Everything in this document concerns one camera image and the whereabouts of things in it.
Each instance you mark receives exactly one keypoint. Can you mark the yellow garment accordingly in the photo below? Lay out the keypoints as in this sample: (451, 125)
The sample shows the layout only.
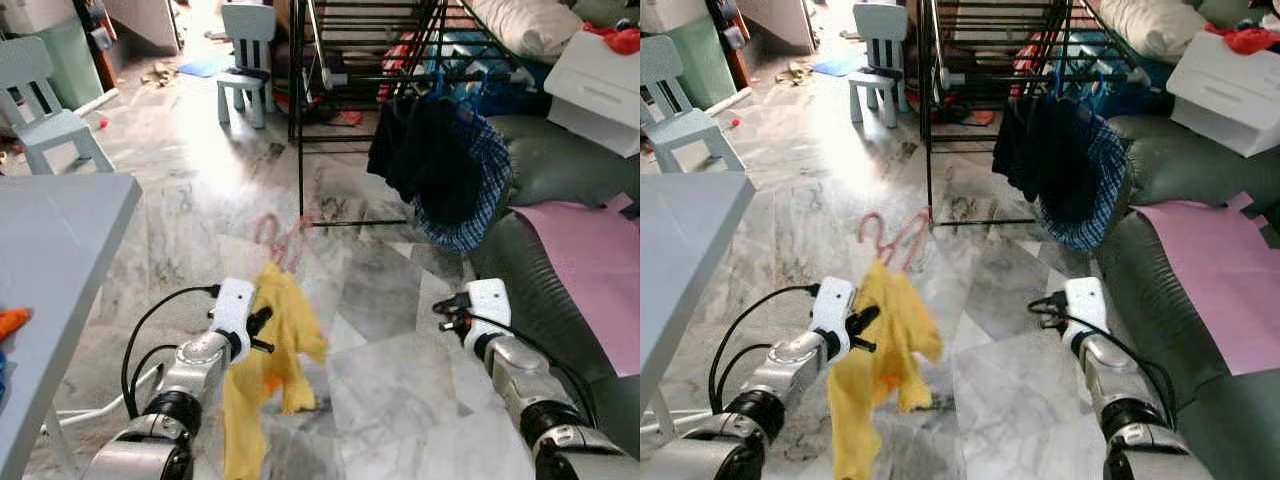
(265, 360)
(880, 360)

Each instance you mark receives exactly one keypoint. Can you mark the colourful striped item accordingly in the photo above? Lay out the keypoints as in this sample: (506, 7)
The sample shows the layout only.
(1030, 60)
(400, 60)

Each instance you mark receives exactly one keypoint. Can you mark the orange shirt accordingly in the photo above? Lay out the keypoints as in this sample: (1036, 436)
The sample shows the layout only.
(12, 325)

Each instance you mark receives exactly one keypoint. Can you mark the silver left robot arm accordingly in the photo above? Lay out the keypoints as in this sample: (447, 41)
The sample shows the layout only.
(185, 375)
(790, 375)

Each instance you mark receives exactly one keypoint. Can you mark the black metal clothes rack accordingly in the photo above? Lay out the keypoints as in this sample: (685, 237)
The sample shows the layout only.
(298, 120)
(928, 120)

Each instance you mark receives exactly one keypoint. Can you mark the red cloth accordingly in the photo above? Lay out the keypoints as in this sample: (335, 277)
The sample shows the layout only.
(618, 40)
(1245, 40)

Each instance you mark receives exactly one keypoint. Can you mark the white tube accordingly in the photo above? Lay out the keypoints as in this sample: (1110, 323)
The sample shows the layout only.
(98, 101)
(730, 101)

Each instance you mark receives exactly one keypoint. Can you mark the blue plaid garment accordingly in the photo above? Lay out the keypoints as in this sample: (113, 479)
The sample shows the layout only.
(1110, 170)
(492, 170)

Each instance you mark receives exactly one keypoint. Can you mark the blue suitcase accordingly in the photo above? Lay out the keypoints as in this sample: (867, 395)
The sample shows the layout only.
(1125, 80)
(500, 80)

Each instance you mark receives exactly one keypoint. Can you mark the mint green storage bin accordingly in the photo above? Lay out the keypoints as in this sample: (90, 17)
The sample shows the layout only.
(75, 60)
(705, 60)

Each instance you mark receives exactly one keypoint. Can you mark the light blue child chair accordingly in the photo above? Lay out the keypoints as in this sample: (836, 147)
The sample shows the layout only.
(50, 125)
(685, 125)

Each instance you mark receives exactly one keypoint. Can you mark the grey folding table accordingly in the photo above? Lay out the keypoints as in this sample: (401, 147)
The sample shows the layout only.
(50, 260)
(685, 260)

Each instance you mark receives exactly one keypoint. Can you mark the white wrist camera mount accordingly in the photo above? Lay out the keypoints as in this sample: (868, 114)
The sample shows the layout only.
(1085, 302)
(233, 305)
(490, 303)
(833, 305)

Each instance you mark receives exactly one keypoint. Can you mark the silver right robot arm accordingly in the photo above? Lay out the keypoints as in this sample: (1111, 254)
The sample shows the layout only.
(540, 400)
(1130, 400)

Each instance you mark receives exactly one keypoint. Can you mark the pink sheet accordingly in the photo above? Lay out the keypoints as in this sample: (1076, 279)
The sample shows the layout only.
(1220, 270)
(590, 270)

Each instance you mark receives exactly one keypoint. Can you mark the dark green sofa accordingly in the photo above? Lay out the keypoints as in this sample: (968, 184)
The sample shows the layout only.
(560, 160)
(1190, 160)

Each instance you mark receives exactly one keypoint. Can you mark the white storage box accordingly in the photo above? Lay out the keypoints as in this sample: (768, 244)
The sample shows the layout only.
(670, 12)
(35, 12)

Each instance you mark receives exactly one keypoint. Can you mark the pink plastic clothes hanger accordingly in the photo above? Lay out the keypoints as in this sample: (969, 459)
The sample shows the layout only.
(290, 245)
(905, 245)

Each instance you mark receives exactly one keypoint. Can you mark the blue floor mat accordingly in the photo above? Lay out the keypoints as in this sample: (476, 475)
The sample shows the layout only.
(838, 67)
(208, 67)

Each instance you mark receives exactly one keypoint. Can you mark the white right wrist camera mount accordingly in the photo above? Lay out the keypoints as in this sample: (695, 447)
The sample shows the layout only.
(490, 303)
(1085, 302)

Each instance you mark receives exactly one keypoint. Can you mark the white pillow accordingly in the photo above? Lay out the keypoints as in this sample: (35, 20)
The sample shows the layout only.
(1150, 25)
(525, 25)

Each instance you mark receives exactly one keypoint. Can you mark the brown crumpled item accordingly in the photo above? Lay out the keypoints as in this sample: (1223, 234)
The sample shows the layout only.
(160, 73)
(793, 73)

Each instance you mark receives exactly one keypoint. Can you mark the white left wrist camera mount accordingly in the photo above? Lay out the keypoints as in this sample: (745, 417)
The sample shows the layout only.
(833, 305)
(233, 305)

